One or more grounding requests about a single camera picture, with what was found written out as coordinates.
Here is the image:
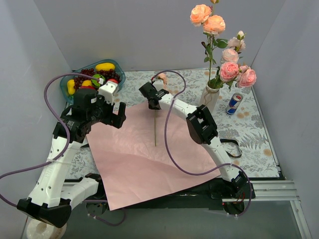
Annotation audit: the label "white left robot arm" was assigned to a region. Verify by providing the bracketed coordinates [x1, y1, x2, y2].
[17, 89, 126, 228]

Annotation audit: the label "two-bloom peach rose stem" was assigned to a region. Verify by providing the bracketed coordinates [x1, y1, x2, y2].
[189, 0, 226, 87]

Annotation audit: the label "teal plastic fruit basket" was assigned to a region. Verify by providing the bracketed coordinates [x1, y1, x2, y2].
[60, 59, 126, 104]

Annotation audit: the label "dark red toy grapes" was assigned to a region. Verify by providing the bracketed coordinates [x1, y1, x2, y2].
[73, 68, 121, 88]

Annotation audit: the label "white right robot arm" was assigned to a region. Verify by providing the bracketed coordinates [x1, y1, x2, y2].
[139, 82, 253, 199]

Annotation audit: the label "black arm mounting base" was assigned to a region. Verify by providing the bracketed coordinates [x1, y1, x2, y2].
[67, 171, 256, 211]

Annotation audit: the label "yellow toy mango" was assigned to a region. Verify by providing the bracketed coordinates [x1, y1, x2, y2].
[95, 62, 116, 71]

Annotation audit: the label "red toy apple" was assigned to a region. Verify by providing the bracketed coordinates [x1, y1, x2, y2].
[107, 79, 119, 84]

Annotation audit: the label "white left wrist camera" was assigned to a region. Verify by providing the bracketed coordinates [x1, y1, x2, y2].
[98, 81, 119, 105]

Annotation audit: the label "blue silver energy drink can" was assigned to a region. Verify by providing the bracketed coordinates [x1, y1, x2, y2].
[225, 93, 243, 115]

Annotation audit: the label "bright pink rose stem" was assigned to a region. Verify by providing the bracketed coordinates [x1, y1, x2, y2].
[211, 62, 257, 90]

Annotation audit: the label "pale pink rose stem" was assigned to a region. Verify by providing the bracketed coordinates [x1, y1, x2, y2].
[215, 30, 246, 66]

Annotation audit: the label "single peach rose stem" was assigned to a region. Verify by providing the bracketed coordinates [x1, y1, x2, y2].
[154, 72, 169, 147]

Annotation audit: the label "black gold-lettered ribbon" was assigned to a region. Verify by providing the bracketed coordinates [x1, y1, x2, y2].
[220, 139, 242, 158]

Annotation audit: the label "green toy watermelon ball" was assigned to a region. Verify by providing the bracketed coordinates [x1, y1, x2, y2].
[91, 74, 105, 89]

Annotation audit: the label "white tissue paper roll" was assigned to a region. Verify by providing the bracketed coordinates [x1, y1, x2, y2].
[26, 219, 67, 239]

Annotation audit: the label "purple wrapping paper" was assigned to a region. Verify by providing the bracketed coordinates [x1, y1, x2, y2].
[87, 102, 220, 210]

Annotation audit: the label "pink toy dragon fruit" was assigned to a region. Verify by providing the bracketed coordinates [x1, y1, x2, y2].
[80, 86, 96, 90]

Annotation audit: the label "white ribbed ceramic vase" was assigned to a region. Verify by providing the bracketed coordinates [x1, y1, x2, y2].
[199, 84, 220, 114]

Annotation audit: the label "small yellow toy fruit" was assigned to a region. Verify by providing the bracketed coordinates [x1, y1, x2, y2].
[81, 80, 93, 87]

